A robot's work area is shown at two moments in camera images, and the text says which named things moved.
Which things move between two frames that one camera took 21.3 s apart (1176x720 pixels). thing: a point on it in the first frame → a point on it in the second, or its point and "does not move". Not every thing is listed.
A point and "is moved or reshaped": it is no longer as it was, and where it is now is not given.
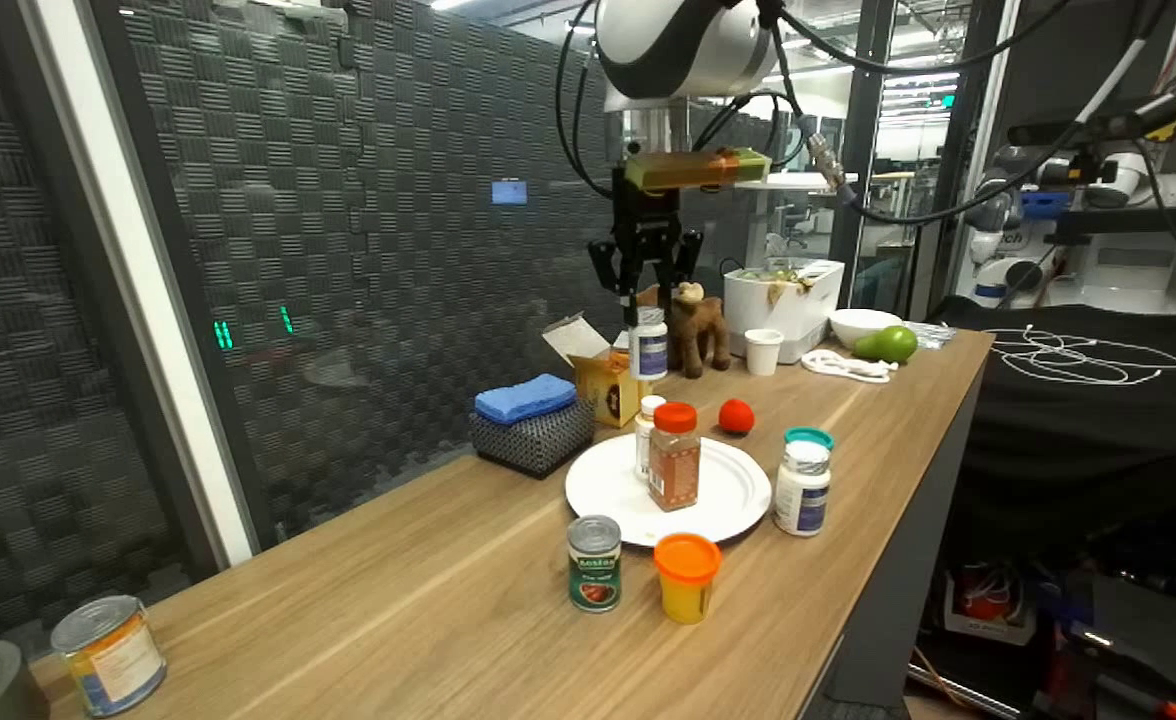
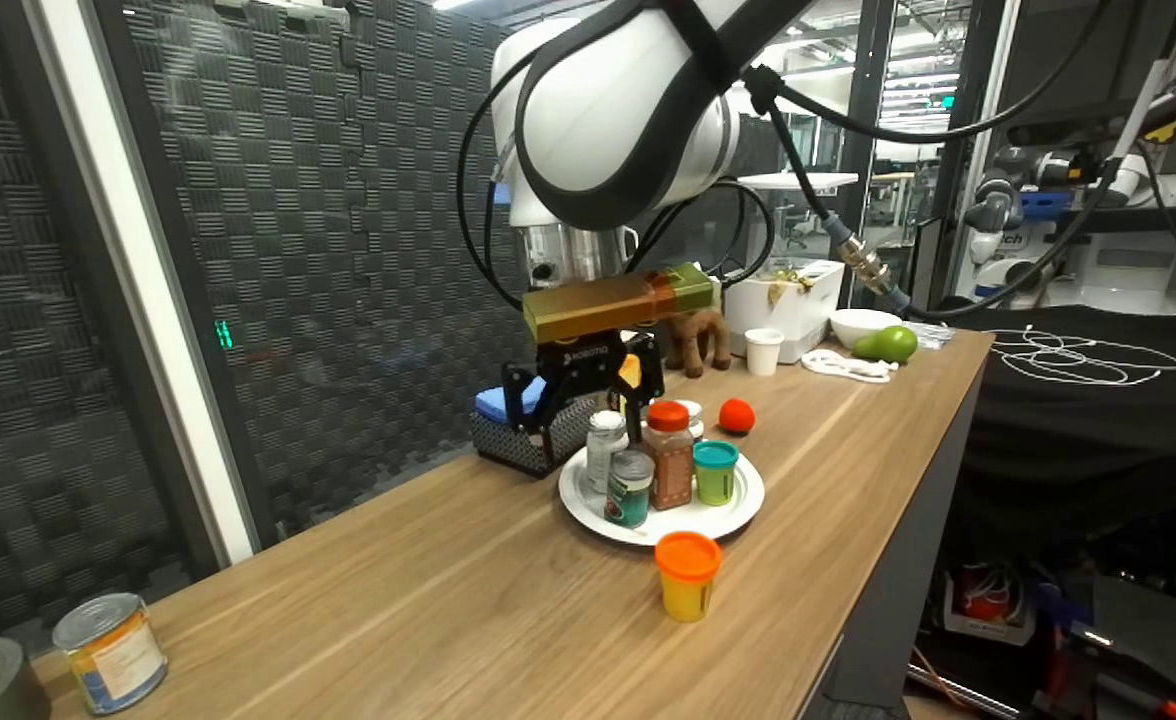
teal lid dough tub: [811, 435] → [715, 469]
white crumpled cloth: [842, 361] does not move
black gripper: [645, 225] → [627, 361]
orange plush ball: [739, 419] does not move
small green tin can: [592, 550] → [628, 488]
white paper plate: [605, 480] does not move
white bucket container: [798, 301] does not move
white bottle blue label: [651, 342] is moved or reshaped
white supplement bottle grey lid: [800, 486] → [605, 441]
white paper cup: [761, 351] does not move
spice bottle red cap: [674, 454] does not move
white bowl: [850, 324] does not move
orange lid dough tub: [684, 567] does not move
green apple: [893, 344] does not move
